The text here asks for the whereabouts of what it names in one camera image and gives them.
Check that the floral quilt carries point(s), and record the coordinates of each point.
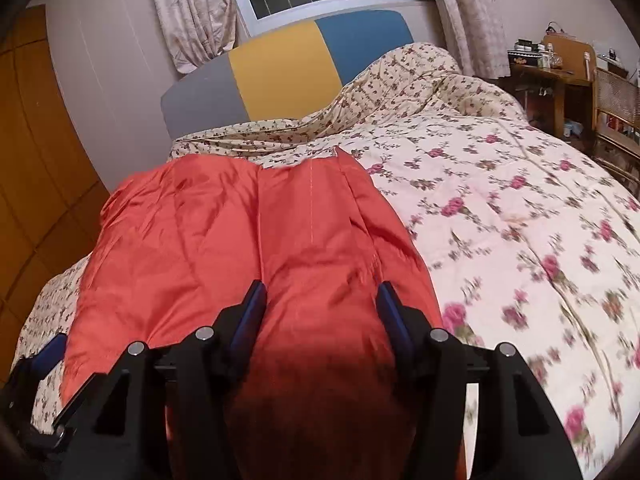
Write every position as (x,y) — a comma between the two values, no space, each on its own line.
(500,185)

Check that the rattan chair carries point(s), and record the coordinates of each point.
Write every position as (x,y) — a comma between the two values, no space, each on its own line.
(615,105)

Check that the floral curtain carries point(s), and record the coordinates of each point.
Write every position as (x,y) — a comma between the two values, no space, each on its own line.
(190,10)
(470,20)

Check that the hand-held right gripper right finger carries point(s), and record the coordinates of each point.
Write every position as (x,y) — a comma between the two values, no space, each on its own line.
(387,307)

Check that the brown wooden board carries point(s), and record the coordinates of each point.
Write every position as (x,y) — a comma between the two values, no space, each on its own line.
(572,52)

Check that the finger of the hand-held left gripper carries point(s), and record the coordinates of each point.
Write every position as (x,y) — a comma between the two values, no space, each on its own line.
(50,352)
(82,397)

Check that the dark patterned box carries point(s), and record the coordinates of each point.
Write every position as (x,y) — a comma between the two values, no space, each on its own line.
(524,57)

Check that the wooden bedside table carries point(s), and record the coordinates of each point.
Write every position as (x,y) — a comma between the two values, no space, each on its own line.
(545,85)

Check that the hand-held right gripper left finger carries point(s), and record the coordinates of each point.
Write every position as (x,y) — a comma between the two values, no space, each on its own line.
(256,305)

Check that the orange-red padded jacket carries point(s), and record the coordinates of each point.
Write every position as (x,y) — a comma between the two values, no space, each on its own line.
(300,235)

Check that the yellow wooden wardrobe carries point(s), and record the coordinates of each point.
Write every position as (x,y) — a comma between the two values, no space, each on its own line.
(35,160)

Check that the grey yellow blue headboard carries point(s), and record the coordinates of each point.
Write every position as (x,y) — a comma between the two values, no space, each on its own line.
(280,70)

